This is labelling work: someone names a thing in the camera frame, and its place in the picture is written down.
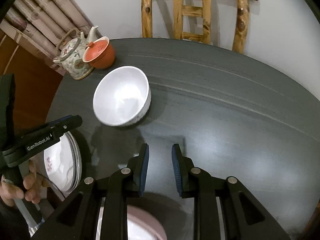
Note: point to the small pink blossom plate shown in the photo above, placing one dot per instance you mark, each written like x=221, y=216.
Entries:
x=59, y=164

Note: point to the white bowl blue print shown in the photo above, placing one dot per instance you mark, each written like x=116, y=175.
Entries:
x=122, y=97

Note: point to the orange lidded tea cup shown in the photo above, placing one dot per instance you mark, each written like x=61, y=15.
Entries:
x=99, y=54

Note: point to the bamboo wooden chair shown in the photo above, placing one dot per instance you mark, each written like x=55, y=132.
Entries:
x=205, y=13

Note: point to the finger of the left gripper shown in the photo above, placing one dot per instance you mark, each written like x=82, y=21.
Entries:
x=58, y=122
x=41, y=138

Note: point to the beige patterned curtain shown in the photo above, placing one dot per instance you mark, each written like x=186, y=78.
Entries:
x=39, y=25

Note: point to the dark wooden cabinet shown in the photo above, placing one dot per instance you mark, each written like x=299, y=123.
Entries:
x=36, y=84

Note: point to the large pink bowl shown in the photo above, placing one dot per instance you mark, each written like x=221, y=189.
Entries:
x=142, y=225

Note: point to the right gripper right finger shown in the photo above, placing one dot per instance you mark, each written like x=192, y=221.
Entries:
x=182, y=168

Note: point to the large peony flower plate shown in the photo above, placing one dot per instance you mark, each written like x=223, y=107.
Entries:
x=79, y=164

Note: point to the floral ceramic teapot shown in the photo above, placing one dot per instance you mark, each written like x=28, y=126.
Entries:
x=70, y=56

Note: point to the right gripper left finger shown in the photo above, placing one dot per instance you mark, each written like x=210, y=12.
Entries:
x=141, y=169

